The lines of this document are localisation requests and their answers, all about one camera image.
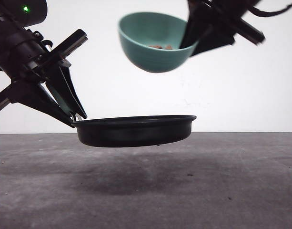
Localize pile of brown beef cubes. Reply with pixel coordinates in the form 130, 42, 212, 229
149, 45, 173, 50

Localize black cable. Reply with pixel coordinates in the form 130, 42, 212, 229
248, 0, 292, 18

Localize black frying pan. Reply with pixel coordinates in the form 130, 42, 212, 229
72, 115, 196, 147

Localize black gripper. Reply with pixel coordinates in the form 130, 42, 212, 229
0, 29, 87, 128
180, 0, 265, 57

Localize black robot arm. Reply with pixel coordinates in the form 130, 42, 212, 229
0, 0, 87, 127

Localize teal ceramic bowl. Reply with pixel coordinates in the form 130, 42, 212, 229
118, 12, 198, 73

